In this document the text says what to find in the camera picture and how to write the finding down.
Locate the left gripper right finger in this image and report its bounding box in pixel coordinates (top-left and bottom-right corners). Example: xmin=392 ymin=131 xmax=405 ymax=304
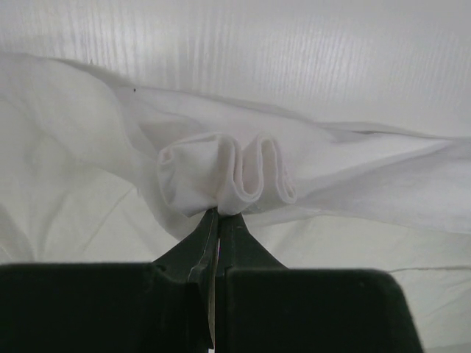
xmin=216 ymin=215 xmax=422 ymax=352

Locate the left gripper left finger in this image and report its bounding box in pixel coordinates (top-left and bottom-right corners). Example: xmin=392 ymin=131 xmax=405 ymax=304
xmin=1 ymin=210 xmax=219 ymax=352

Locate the white t shirt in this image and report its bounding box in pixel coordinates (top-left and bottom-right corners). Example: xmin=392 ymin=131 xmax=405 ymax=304
xmin=1 ymin=53 xmax=470 ymax=352

